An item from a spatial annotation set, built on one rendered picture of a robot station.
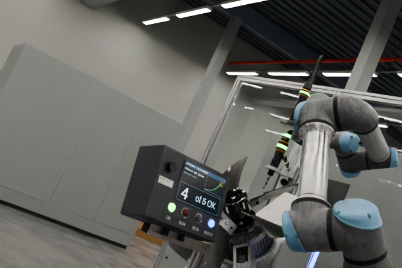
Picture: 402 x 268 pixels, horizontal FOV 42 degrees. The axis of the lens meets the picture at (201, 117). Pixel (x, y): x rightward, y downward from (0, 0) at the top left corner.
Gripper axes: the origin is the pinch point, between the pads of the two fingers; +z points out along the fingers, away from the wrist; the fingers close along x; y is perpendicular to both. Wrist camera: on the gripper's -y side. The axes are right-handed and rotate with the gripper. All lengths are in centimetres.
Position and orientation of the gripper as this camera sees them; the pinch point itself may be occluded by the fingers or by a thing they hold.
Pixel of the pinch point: (286, 122)
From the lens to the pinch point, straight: 227.0
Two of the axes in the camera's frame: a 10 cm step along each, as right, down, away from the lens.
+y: -4.1, 9.0, -1.3
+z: -6.1, -1.6, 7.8
